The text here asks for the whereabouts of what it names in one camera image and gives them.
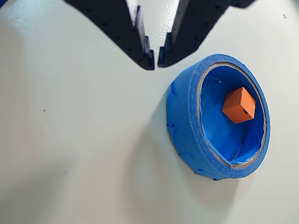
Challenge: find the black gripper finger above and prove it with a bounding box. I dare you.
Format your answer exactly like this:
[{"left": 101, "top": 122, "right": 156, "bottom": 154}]
[
  {"left": 157, "top": 0, "right": 257, "bottom": 69},
  {"left": 64, "top": 0, "right": 156, "bottom": 71}
]

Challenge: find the small orange cube block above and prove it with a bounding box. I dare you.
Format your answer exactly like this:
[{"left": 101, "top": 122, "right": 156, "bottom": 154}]
[{"left": 221, "top": 86, "right": 256, "bottom": 124}]

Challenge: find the blue tape roll bin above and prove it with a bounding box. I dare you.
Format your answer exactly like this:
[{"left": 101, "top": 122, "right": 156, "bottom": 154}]
[{"left": 166, "top": 53, "right": 271, "bottom": 182}]

